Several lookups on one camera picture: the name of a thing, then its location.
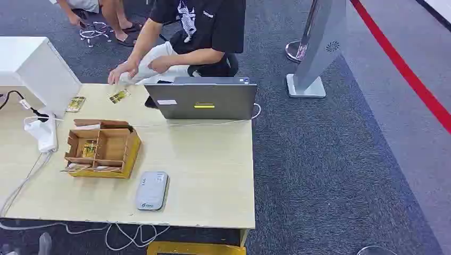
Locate person's left hand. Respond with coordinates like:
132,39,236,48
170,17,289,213
147,56,173,75

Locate person's right hand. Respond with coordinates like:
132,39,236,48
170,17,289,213
107,60,140,86

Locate yellow printed card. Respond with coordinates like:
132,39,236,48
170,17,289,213
65,96,87,113
108,89,131,105
81,140,98,159

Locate grey laptop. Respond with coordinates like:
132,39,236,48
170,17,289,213
144,76,258,121

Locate crouching person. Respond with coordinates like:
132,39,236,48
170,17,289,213
56,0,144,47

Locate person in chair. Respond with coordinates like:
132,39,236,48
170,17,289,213
107,0,247,87

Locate wooden card box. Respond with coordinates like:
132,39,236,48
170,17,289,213
63,118,143,180

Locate white cabinet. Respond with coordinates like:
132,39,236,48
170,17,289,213
0,36,83,120

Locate white power strip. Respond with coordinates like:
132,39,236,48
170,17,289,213
23,112,59,154

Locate card with pale print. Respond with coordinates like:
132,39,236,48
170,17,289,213
59,163,93,174

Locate pale wooden desk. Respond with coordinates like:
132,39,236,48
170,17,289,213
0,83,256,248

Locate grey router device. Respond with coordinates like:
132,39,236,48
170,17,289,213
134,171,170,212

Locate grey kiosk stand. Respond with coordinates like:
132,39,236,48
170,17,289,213
286,0,348,99

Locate yellow crate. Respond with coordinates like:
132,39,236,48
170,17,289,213
146,241,247,255

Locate white cable bundle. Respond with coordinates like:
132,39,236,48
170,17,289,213
79,21,113,48

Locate black power cable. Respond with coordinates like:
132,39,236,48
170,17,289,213
0,90,51,123

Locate chrome stanchion post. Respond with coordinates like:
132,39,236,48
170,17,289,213
285,0,320,64

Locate white power strip cord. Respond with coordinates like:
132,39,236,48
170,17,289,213
0,150,54,218

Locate white cable loops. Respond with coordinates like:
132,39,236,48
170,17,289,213
0,220,171,252

